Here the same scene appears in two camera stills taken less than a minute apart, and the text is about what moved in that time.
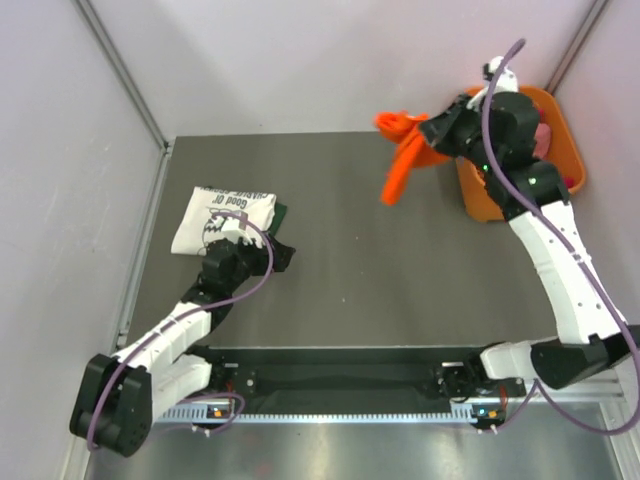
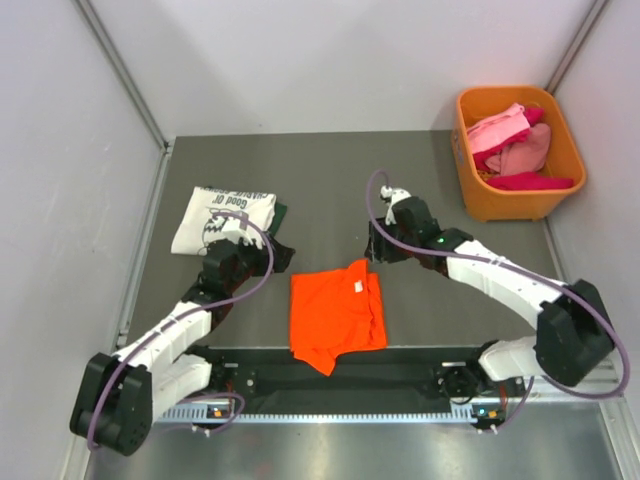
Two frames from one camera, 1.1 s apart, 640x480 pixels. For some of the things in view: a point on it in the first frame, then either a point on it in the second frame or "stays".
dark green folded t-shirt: [279, 213] stays
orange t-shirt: [415, 149] → [335, 311]
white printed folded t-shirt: [194, 231] stays
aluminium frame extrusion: [608, 388] stays
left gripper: [261, 256] stays
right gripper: [439, 130] → [379, 249]
